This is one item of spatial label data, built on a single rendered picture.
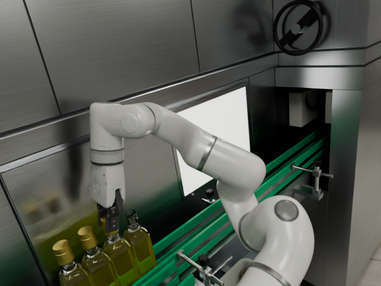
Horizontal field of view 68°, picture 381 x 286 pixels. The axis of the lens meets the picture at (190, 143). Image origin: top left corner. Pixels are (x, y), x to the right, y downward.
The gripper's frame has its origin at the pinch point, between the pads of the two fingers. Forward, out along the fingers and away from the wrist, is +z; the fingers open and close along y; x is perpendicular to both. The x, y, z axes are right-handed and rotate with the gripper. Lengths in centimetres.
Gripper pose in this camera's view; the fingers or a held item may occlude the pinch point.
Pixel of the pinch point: (108, 219)
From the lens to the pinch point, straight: 75.1
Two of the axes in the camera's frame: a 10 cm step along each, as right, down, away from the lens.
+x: 7.4, -1.0, 6.7
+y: 6.7, 1.8, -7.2
